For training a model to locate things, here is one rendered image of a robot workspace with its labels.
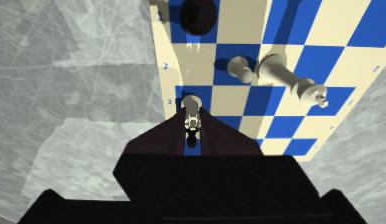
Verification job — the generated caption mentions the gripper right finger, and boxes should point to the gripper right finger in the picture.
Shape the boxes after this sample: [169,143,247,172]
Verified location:
[199,107,264,155]

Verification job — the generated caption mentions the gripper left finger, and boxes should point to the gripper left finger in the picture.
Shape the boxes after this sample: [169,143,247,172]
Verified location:
[121,107,186,155]

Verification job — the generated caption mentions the blue and cream chessboard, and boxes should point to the blue and cream chessboard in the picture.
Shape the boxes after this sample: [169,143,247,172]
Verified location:
[149,0,386,161]

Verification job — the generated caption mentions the white chess king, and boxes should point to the white chess king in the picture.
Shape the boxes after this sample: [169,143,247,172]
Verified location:
[257,54,328,108]

